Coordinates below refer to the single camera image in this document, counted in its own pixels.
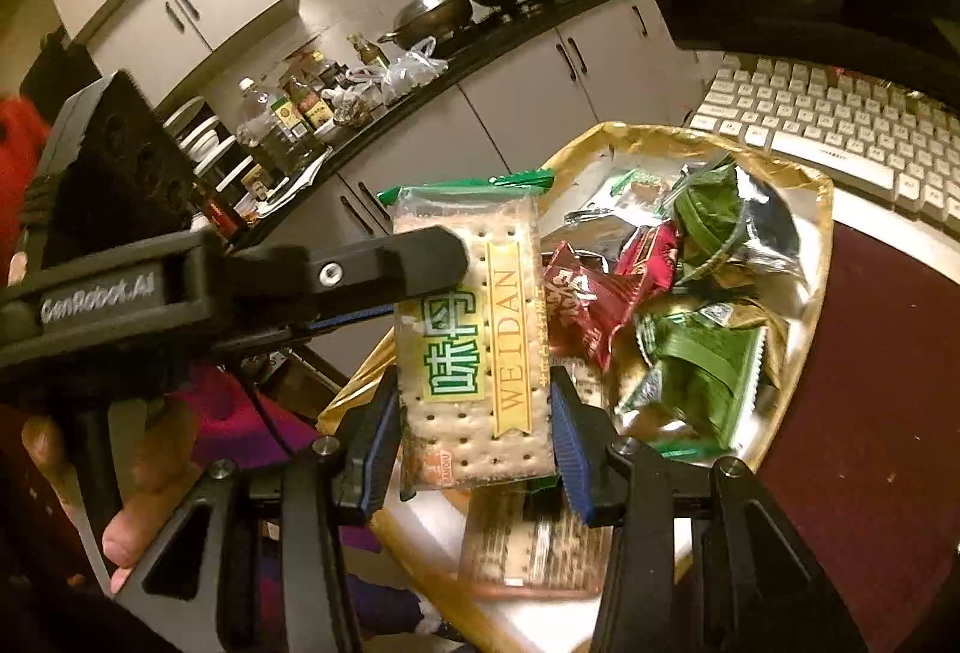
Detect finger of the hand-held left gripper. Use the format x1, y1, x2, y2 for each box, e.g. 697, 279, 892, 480
217, 225, 470, 317
214, 304, 398, 362

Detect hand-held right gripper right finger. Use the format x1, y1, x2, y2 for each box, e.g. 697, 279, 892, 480
547, 364, 863, 653

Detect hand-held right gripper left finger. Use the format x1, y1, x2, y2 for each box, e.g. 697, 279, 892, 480
112, 372, 402, 653

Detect green-ended cracker packet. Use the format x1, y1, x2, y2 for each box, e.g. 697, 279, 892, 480
377, 168, 560, 500

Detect gold-rimmed cardboard box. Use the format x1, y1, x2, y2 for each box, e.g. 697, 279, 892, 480
315, 121, 835, 646

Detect person's left hand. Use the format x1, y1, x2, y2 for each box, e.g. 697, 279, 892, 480
21, 398, 200, 598

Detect magenta garment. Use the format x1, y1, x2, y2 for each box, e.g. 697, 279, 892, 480
187, 360, 451, 643

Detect red garment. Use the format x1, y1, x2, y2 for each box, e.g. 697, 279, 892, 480
0, 97, 52, 283

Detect dish rack with plates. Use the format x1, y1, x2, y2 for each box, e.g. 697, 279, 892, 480
161, 94, 248, 189

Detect red can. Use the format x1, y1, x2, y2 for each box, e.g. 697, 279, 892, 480
202, 192, 241, 230

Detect dark red snack packet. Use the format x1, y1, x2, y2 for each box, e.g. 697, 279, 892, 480
541, 239, 652, 371

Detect green striped snack packet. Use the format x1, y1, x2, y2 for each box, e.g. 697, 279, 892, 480
636, 308, 767, 448

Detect clear plastic bottle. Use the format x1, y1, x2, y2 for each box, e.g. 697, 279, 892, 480
236, 77, 275, 148

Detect large cooking oil bottle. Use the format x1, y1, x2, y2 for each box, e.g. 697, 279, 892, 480
255, 94, 316, 174

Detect green label sauce bottle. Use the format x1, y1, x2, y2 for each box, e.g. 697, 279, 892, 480
283, 74, 335, 131

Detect clear plastic bag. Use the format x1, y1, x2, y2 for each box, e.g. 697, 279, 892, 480
349, 34, 449, 103

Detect lower kitchen cabinets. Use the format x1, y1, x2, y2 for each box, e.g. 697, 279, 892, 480
262, 0, 702, 414

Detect black kitchen countertop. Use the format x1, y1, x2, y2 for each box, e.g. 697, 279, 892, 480
191, 0, 650, 249

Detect small oil bottle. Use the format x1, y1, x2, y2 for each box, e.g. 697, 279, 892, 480
347, 31, 391, 71

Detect small red snack packet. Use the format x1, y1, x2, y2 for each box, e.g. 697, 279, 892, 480
613, 220, 682, 298

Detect steel wok with lid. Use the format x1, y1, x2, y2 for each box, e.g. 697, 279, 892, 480
377, 0, 475, 49

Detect dark green snack packet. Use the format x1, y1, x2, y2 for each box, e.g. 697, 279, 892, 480
671, 152, 743, 272

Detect silver foil snack packet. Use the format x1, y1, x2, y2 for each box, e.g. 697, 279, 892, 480
731, 164, 802, 275

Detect white keyboard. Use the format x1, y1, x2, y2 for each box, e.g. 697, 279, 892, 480
686, 52, 960, 221

